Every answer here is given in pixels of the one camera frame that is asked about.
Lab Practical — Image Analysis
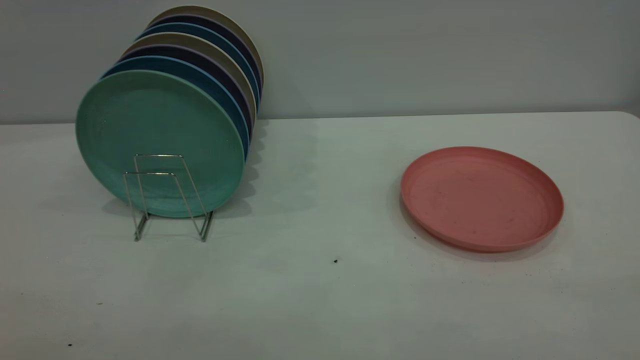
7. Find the purple plate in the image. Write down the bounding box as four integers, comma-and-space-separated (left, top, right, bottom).
118, 44, 254, 137
148, 14, 263, 92

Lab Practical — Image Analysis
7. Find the green plate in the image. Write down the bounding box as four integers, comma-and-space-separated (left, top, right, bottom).
75, 69, 247, 219

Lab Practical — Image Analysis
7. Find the metal wire plate rack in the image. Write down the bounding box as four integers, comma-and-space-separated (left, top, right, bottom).
122, 153, 215, 243

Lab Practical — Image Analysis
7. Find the beige plate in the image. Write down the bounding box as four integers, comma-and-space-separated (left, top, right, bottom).
148, 5, 265, 86
122, 32, 258, 126

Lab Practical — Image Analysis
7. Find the blue plate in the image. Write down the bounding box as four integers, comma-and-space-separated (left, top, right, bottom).
136, 22, 261, 108
101, 55, 251, 161

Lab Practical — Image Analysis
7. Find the pink plate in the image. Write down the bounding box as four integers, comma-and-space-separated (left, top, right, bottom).
400, 146, 565, 253

